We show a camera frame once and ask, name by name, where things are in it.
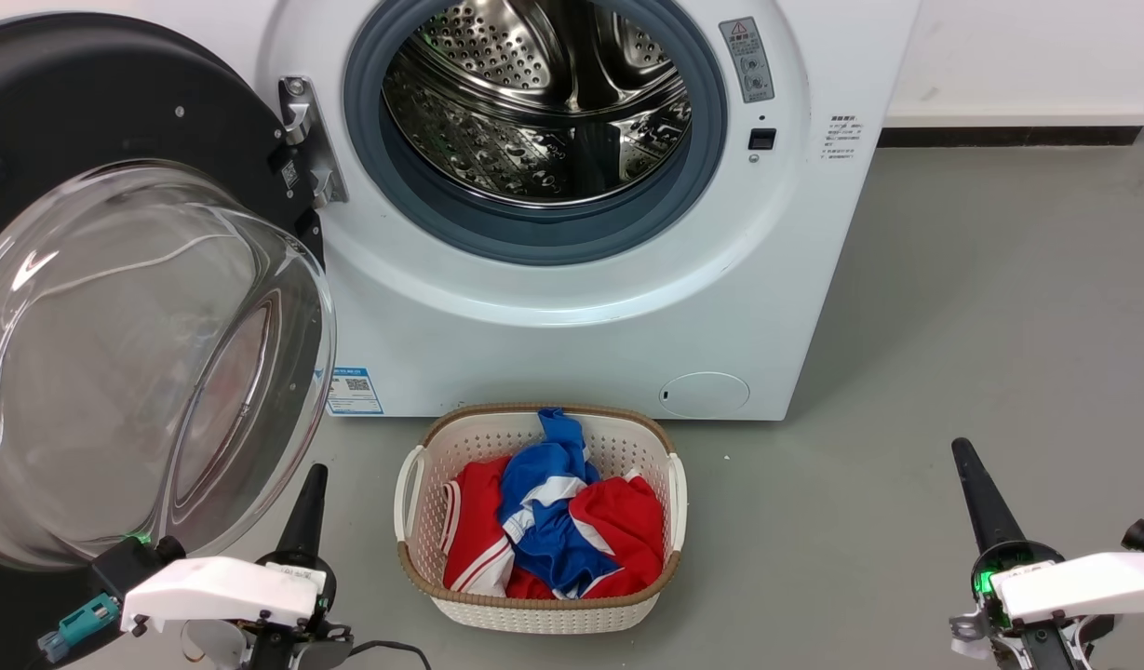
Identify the round white filter cover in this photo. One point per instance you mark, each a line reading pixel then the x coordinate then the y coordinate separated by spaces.
pixel 704 395

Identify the blue white-striped garment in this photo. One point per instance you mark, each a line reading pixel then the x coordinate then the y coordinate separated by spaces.
pixel 553 470

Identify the black glass washing machine door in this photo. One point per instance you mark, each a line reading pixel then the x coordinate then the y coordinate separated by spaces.
pixel 69 112

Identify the cream plastic laundry basket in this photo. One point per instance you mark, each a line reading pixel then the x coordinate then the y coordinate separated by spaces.
pixel 534 616

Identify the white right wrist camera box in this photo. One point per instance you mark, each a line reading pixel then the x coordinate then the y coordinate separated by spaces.
pixel 1083 582

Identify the blue energy label sticker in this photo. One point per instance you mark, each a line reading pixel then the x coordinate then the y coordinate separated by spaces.
pixel 355 391

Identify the white front-load washing machine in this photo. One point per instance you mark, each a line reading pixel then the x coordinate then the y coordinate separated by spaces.
pixel 553 316

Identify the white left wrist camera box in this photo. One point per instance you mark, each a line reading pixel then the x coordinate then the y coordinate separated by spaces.
pixel 218 591

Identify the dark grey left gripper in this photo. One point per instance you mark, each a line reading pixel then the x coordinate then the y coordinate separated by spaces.
pixel 297 647

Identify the black door latch slot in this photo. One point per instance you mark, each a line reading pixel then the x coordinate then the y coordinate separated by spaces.
pixel 762 139

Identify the red white-striped garment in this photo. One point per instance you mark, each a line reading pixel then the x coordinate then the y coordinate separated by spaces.
pixel 627 530

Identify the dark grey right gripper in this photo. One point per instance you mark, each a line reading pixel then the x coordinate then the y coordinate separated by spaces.
pixel 1018 642

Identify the small black text sticker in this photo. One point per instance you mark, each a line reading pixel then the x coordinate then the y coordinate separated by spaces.
pixel 843 138

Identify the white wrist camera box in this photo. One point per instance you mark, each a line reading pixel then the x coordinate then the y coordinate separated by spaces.
pixel 218 591
pixel 1083 582

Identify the metal door hinge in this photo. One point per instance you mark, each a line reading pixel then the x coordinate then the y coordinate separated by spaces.
pixel 313 140

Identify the grey warning sticker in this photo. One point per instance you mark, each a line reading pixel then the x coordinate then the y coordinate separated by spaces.
pixel 746 58

